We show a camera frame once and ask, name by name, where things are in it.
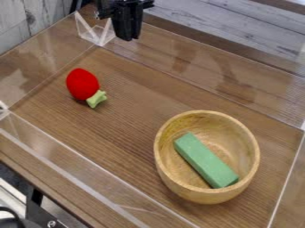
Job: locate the green rectangular block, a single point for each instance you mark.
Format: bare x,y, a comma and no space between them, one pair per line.
206,163

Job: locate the clear acrylic tray walls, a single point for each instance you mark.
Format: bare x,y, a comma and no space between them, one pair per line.
89,157

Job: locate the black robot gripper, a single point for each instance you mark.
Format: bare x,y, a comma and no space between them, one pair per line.
114,8

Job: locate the red plush strawberry toy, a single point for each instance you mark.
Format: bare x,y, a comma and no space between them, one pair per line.
85,87

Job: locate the light wooden bowl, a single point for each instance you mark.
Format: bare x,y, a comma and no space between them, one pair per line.
230,141

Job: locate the black table leg frame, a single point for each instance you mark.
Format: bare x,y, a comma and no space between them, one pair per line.
38,214

